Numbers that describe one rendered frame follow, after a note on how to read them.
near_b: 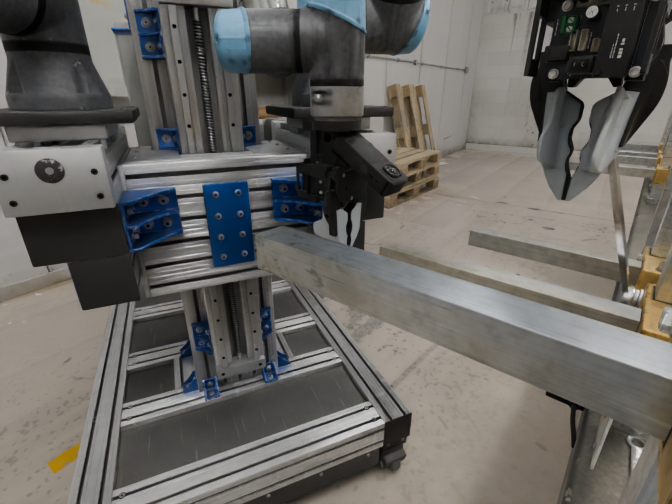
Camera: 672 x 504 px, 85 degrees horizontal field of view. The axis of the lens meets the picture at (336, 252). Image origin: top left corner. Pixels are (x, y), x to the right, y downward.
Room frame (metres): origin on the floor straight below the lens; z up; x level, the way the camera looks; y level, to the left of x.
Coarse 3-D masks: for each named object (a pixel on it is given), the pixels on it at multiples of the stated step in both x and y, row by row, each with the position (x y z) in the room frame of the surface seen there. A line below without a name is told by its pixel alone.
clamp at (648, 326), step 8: (648, 288) 0.35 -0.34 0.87; (648, 296) 0.33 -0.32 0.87; (640, 304) 0.35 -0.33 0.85; (648, 304) 0.32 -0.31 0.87; (656, 304) 0.32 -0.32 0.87; (664, 304) 0.32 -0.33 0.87; (648, 312) 0.30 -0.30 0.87; (656, 312) 0.30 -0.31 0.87; (640, 320) 0.30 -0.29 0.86; (648, 320) 0.29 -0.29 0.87; (656, 320) 0.29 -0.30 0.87; (640, 328) 0.28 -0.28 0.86; (648, 328) 0.28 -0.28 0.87; (656, 328) 0.28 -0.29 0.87; (656, 336) 0.27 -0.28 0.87; (664, 336) 0.26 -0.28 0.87
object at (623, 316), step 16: (400, 256) 0.47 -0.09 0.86; (416, 256) 0.46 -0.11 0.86; (432, 256) 0.46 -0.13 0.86; (448, 272) 0.42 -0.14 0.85; (464, 272) 0.41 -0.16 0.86; (480, 272) 0.41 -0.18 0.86; (496, 272) 0.41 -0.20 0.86; (496, 288) 0.39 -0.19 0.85; (512, 288) 0.38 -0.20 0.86; (528, 288) 0.37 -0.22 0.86; (544, 288) 0.37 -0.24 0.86; (560, 288) 0.37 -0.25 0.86; (544, 304) 0.35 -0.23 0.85; (560, 304) 0.34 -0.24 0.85; (576, 304) 0.34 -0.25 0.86; (592, 304) 0.33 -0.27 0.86; (608, 304) 0.33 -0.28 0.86; (624, 304) 0.33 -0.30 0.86; (608, 320) 0.32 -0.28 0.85; (624, 320) 0.31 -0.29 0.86
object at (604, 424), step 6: (600, 420) 0.32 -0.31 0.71; (606, 420) 0.28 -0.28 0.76; (612, 420) 0.26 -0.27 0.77; (600, 426) 0.30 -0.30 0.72; (606, 426) 0.27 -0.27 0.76; (600, 432) 0.29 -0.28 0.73; (606, 432) 0.26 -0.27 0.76; (600, 438) 0.27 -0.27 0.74; (594, 444) 0.28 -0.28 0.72; (600, 444) 0.27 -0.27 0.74; (594, 450) 0.28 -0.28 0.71; (600, 450) 0.26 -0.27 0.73; (594, 456) 0.27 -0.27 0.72; (594, 462) 0.27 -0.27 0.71
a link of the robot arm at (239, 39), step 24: (216, 24) 0.53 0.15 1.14; (240, 24) 0.53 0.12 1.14; (264, 24) 0.53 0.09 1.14; (288, 24) 0.53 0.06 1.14; (216, 48) 0.53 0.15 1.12; (240, 48) 0.52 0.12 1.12; (264, 48) 0.52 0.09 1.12; (288, 48) 0.52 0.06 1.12; (240, 72) 0.55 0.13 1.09; (264, 72) 0.55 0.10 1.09; (288, 72) 0.55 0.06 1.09
